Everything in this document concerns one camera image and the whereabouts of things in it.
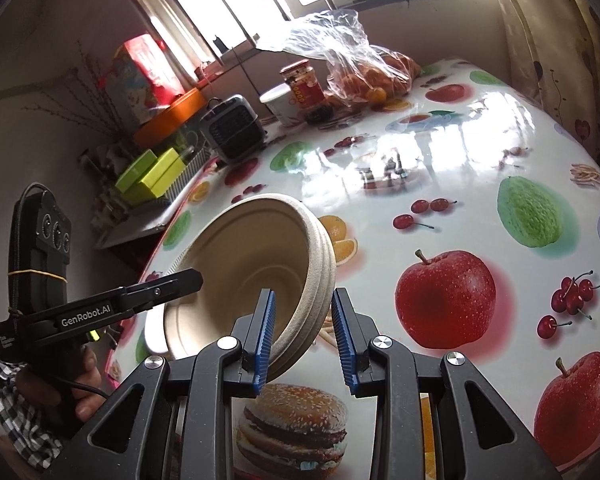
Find small grey desk heater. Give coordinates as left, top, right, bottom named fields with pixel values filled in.
left=200, top=94, right=268, bottom=163

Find dried branches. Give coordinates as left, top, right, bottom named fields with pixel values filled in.
left=25, top=40, right=136, bottom=146

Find window with metal bars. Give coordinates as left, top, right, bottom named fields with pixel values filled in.
left=132, top=0, right=498, bottom=78

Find person's left hand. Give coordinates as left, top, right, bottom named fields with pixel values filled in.
left=17, top=347, right=106, bottom=423

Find person's left forearm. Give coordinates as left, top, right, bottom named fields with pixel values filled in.
left=0, top=355, right=63, bottom=471

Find orange tray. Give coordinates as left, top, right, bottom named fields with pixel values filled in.
left=132, top=87, right=208, bottom=148

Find red label glass jar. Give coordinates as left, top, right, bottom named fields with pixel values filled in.
left=280, top=59, right=327, bottom=111

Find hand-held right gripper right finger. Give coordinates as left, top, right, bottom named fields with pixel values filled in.
left=331, top=287, right=563, bottom=480

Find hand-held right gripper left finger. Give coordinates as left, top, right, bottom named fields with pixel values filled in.
left=40, top=287, right=277, bottom=480

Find plastic bag of oranges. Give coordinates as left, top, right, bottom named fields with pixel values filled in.
left=255, top=8, right=423, bottom=108

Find grey side shelf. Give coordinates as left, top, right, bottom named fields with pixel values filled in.
left=95, top=200, right=181, bottom=251

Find heart printed curtain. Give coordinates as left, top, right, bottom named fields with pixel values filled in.
left=490, top=0, right=600, bottom=171

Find white ribbed tray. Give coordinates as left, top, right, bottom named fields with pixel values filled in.
left=167, top=150, right=218, bottom=201

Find red gift bag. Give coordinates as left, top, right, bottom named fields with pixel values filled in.
left=102, top=34, right=186, bottom=126

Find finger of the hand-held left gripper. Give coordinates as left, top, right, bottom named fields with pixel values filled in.
left=120, top=268, right=204, bottom=311

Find white cup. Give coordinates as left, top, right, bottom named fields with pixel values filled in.
left=259, top=82, right=301, bottom=127

